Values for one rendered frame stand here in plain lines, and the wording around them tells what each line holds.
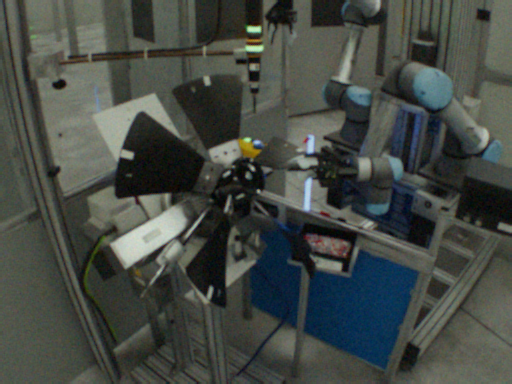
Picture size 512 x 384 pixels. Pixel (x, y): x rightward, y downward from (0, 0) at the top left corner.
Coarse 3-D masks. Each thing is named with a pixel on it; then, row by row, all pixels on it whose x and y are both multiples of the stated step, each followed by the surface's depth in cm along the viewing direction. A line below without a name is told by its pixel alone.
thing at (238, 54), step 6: (234, 54) 104; (240, 54) 104; (240, 60) 104; (246, 60) 104; (246, 66) 105; (246, 72) 106; (240, 78) 107; (246, 78) 107; (246, 84) 106; (252, 84) 106; (258, 84) 106; (264, 84) 107
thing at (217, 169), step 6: (204, 162) 107; (204, 168) 108; (210, 168) 109; (216, 168) 110; (222, 168) 111; (204, 174) 109; (210, 174) 110; (216, 174) 111; (198, 180) 109; (204, 180) 110; (210, 180) 111; (216, 180) 112; (198, 186) 110; (210, 186) 112; (204, 192) 112; (210, 192) 113
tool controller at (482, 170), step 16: (480, 160) 113; (464, 176) 110; (480, 176) 108; (496, 176) 107; (464, 192) 113; (480, 192) 109; (496, 192) 105; (464, 208) 117; (480, 208) 113; (496, 208) 109; (480, 224) 114; (496, 224) 112
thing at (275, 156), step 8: (272, 144) 139; (280, 144) 140; (264, 152) 133; (272, 152) 134; (280, 152) 134; (288, 152) 134; (296, 152) 136; (304, 152) 138; (256, 160) 127; (264, 160) 127; (272, 160) 127; (280, 160) 127; (288, 160) 129; (272, 168) 122; (280, 168) 123; (288, 168) 124; (296, 168) 126; (304, 168) 128
